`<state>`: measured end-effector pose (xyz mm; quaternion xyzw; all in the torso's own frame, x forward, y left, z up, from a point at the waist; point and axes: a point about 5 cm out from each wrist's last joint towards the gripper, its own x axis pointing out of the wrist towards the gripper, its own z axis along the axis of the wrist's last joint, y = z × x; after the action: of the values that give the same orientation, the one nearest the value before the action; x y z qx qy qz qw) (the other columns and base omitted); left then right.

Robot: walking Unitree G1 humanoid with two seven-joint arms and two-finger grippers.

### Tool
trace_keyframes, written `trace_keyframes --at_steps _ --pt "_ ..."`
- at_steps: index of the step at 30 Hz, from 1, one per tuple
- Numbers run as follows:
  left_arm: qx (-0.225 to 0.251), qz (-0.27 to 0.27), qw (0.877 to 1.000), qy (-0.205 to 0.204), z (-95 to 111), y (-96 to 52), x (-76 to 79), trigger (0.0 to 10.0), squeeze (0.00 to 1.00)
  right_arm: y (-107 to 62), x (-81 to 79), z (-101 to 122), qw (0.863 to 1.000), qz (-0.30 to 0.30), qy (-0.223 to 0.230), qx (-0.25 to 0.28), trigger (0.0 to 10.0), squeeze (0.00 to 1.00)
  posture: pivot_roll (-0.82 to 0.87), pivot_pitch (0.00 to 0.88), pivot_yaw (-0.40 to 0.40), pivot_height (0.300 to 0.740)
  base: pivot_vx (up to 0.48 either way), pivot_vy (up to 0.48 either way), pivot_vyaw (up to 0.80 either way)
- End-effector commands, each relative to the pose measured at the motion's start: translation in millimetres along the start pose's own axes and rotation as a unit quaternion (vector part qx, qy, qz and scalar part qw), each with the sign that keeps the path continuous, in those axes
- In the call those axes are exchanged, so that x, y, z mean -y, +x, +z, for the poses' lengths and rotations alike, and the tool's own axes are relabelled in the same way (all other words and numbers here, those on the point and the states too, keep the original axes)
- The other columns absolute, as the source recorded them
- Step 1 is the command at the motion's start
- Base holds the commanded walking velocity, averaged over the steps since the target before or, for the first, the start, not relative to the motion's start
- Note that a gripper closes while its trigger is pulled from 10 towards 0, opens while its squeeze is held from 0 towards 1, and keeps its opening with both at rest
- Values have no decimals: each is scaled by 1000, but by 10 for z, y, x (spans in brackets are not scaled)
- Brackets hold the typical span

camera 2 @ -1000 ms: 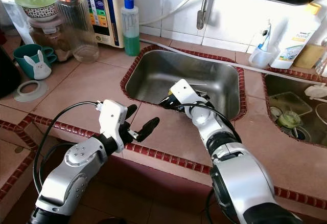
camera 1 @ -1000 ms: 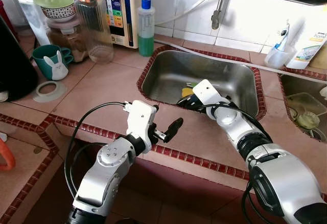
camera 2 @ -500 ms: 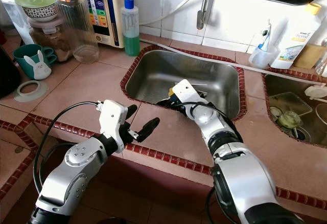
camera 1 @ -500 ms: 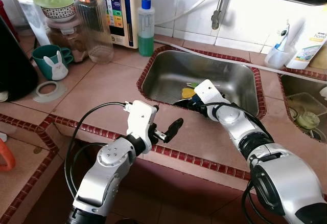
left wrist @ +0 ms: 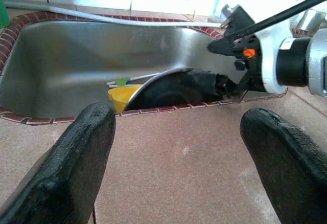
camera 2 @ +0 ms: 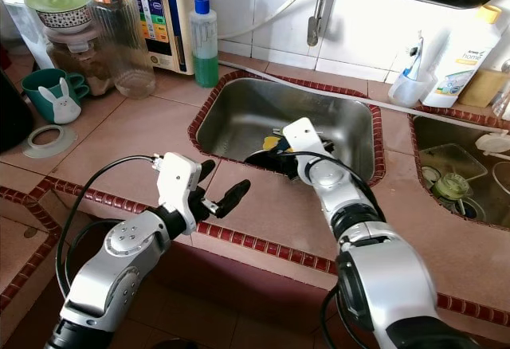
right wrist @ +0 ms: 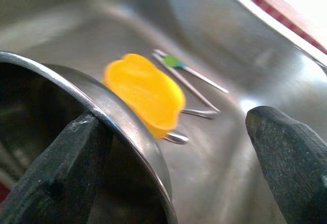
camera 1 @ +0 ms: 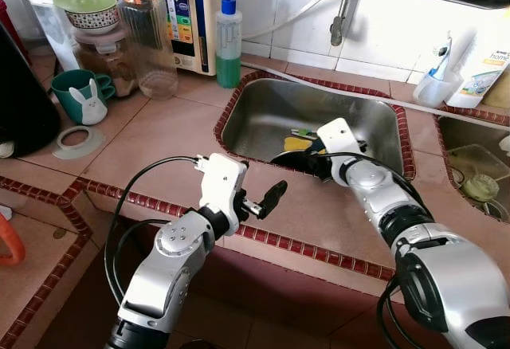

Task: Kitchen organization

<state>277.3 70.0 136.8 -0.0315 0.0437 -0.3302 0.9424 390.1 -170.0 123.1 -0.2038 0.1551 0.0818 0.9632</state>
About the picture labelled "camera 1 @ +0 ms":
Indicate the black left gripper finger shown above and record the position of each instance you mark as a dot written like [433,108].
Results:
[273,198]

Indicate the yellow plastic bowl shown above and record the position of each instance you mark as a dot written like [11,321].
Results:
[296,144]

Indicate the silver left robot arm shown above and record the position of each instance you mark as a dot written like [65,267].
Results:
[171,261]

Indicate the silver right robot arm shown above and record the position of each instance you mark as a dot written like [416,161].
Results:
[446,277]

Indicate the stainless steel sink basin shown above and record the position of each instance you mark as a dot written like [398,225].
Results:
[470,158]
[263,118]

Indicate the clear plastic cup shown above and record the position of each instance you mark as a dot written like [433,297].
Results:
[434,94]

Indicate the green dish soap bottle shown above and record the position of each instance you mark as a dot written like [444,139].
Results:
[229,60]

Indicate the clear plastic food container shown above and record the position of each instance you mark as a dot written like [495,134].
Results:
[474,158]

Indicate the green cup in sink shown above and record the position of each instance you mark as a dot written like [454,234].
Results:
[480,188]

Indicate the blue and white brush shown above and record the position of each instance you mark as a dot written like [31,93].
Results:
[441,56]

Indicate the clear pitcher with orange lid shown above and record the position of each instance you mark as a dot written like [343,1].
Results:
[147,46]

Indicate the white detergent jug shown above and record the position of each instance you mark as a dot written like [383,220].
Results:
[482,60]

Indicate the beige water ionizer machine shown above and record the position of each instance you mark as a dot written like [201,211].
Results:
[191,18]

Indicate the glass storage jar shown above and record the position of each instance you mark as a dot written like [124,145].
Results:
[103,62]

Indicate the green rabbit mug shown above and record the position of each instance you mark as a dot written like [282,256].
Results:
[76,94]

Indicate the orange plastic item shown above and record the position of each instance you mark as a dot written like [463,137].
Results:
[14,252]

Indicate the black appliance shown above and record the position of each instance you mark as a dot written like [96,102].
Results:
[25,102]

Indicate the patterned bowl with green lid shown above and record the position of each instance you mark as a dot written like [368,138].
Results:
[86,6]

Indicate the white translucent container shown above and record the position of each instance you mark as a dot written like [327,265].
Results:
[45,24]

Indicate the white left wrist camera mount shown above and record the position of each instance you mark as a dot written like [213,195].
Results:
[221,182]

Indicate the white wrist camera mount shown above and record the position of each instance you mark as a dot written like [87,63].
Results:
[221,182]
[339,138]

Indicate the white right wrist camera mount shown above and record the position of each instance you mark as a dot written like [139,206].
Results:
[339,138]

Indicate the grey wall faucet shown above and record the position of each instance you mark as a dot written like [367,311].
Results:
[343,14]

